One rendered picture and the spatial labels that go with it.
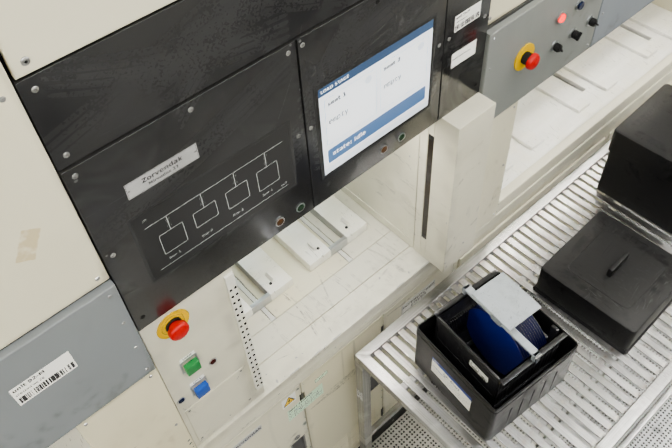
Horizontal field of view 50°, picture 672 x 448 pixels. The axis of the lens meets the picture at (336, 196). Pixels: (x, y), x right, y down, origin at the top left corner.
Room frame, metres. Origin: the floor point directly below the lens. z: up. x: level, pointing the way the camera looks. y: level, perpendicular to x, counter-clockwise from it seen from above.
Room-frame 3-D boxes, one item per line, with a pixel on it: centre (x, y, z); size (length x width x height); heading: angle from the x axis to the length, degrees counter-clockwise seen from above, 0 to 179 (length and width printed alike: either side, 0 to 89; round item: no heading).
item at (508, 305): (0.85, -0.36, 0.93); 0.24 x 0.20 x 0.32; 33
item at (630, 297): (1.06, -0.73, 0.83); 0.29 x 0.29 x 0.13; 40
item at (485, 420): (0.85, -0.36, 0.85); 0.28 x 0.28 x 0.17; 33
